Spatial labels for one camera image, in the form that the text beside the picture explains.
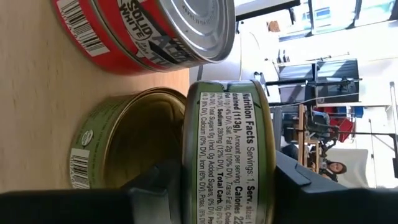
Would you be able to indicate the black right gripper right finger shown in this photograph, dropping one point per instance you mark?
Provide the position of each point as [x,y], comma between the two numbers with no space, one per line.
[342,205]

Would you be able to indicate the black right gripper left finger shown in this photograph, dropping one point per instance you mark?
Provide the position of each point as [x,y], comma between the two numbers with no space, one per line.
[77,208]

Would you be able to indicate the green can gold lid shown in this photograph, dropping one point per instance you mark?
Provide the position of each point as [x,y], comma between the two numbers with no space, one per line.
[227,149]
[140,137]

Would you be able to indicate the wooden board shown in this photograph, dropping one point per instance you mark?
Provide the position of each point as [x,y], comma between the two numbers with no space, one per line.
[31,109]

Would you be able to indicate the red tuna can silver lid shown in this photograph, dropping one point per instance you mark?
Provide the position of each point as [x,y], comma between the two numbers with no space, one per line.
[192,28]
[81,34]

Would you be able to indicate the background black robot arm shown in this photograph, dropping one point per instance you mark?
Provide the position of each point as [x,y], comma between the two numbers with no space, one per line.
[321,133]

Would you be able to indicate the person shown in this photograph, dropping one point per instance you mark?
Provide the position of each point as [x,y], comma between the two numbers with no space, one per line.
[334,171]

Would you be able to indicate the white partition panel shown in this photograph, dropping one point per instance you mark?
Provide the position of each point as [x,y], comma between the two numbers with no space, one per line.
[354,165]

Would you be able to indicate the red storage bin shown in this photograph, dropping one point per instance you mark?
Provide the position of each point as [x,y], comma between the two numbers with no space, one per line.
[342,129]

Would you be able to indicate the blue storage bin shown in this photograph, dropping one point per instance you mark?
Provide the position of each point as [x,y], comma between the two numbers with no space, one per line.
[357,112]

